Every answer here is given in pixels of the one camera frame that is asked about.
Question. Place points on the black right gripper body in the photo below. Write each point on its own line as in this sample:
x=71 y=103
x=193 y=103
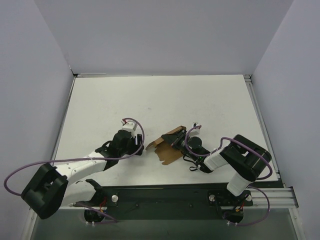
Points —
x=176 y=140

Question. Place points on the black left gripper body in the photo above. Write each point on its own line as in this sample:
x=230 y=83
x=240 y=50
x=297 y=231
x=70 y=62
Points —
x=138 y=144

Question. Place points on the brown paper box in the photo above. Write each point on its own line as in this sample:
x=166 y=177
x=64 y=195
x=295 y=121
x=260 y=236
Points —
x=166 y=154

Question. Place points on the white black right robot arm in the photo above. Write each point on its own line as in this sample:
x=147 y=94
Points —
x=250 y=161

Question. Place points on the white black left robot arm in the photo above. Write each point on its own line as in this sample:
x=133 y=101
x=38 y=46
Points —
x=46 y=190

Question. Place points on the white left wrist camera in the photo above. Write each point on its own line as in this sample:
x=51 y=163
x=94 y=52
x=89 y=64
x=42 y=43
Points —
x=130 y=126

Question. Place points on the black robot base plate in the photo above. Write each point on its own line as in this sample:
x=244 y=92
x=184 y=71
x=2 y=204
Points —
x=203 y=201

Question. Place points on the aluminium table edge rail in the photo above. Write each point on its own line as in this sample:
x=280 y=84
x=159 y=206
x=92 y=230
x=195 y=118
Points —
x=248 y=81

